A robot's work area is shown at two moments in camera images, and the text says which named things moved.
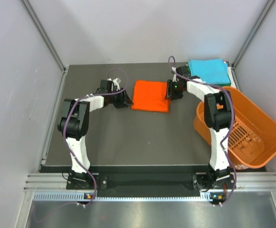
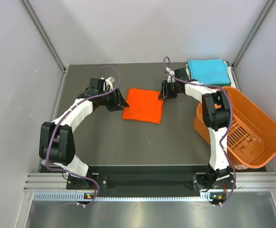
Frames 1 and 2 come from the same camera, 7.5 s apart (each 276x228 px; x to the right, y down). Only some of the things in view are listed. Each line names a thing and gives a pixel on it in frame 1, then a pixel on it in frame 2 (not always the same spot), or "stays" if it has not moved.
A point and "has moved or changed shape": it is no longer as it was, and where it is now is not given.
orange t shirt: x=150 y=96 has moved or changed shape
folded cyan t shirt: x=212 y=71 stays
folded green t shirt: x=224 y=84 stays
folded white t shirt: x=232 y=79 stays
